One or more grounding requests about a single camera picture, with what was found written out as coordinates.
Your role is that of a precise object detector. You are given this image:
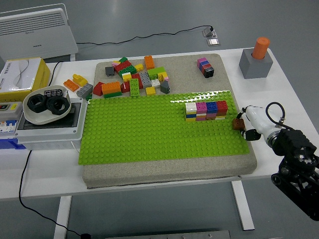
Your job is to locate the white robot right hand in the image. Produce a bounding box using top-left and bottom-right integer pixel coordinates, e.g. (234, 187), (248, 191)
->
(235, 105), (278, 142)

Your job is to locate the brown toy brick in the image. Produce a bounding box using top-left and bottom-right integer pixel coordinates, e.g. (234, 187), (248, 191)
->
(232, 118), (246, 131)

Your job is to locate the green studded baseplate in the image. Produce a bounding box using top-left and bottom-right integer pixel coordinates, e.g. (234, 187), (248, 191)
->
(78, 89), (251, 165)

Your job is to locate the grey block holder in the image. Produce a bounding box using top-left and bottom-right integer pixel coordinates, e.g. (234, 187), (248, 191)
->
(238, 47), (274, 80)

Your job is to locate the black stack brick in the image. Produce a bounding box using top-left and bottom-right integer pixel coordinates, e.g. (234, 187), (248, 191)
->
(203, 66), (215, 79)

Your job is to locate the orange cylinder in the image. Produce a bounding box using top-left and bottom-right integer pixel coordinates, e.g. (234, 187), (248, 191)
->
(251, 37), (271, 60)

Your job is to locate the white table leg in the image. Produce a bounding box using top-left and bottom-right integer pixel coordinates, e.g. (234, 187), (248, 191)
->
(53, 195), (73, 239)
(230, 180), (256, 232)

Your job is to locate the grey-brown mat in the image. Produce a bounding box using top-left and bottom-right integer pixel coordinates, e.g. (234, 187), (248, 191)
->
(81, 53), (258, 190)

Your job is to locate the dark grey slope brick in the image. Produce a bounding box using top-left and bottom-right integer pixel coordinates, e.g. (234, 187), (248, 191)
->
(159, 80), (171, 94)

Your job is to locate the open floor socket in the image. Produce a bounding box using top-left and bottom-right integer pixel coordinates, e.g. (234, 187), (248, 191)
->
(202, 25), (218, 38)

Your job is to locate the large lime green brick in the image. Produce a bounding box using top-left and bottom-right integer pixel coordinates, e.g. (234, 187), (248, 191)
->
(147, 67), (165, 81)

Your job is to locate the grey studded brick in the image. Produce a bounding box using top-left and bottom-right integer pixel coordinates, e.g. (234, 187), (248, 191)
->
(139, 71), (153, 88)

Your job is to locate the tall orange brick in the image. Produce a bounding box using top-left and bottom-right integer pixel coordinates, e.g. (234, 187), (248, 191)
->
(144, 55), (156, 71)

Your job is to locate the long green brick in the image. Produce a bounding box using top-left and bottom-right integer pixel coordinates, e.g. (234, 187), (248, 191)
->
(129, 78), (141, 97)

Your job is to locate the dark green brick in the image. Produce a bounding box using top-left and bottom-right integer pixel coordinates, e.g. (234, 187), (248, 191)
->
(118, 66), (137, 78)

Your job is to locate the large red brick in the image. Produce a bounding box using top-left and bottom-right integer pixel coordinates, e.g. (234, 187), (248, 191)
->
(114, 60), (133, 74)

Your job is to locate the flat green brick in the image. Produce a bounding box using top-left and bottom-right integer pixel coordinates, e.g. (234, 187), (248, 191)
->
(103, 91), (123, 99)

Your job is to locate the wide orange brick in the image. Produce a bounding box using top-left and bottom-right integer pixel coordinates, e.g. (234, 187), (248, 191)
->
(101, 81), (122, 96)

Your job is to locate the red slope brick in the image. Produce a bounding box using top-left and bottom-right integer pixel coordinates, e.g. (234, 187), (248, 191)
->
(92, 81), (106, 97)

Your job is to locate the light grey brick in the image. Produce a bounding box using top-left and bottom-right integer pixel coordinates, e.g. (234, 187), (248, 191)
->
(76, 83), (94, 99)

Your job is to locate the yellow slope brick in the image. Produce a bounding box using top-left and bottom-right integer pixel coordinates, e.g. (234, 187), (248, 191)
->
(72, 74), (89, 87)

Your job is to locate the flat orange brick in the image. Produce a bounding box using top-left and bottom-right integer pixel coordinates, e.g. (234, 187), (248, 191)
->
(63, 79), (80, 93)

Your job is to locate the black electronic component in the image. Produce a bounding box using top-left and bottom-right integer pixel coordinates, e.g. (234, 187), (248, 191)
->
(43, 87), (63, 98)

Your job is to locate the large black nut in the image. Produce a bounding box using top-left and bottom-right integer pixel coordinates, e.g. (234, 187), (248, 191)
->
(45, 96), (70, 116)
(26, 93), (48, 114)

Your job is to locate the white bowl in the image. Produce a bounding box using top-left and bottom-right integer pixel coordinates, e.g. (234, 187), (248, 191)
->
(22, 85), (72, 125)

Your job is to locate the white panel heater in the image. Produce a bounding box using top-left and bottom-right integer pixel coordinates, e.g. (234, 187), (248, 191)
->
(0, 3), (79, 61)

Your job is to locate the yellow tissue box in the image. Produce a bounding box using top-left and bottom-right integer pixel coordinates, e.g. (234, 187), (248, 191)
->
(0, 57), (51, 102)

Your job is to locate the grey push-button box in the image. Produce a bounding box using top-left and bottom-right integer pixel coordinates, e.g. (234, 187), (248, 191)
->
(0, 101), (24, 122)

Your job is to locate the blue plastic bin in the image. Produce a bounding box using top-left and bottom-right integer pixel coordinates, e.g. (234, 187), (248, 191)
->
(0, 137), (27, 151)

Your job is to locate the white circuit breaker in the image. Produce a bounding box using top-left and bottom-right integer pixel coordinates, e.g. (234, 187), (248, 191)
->
(0, 119), (20, 136)

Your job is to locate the red wall brick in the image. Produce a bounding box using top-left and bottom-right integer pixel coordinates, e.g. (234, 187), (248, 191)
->
(216, 100), (229, 112)

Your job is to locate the black floor cable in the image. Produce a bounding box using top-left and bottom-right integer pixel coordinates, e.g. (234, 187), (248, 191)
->
(75, 24), (213, 47)

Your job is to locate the grey electrical enclosure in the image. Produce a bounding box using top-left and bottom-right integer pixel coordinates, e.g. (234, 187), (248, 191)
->
(14, 97), (88, 151)

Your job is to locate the black table power cable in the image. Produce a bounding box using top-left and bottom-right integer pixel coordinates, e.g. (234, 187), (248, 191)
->
(18, 61), (87, 238)

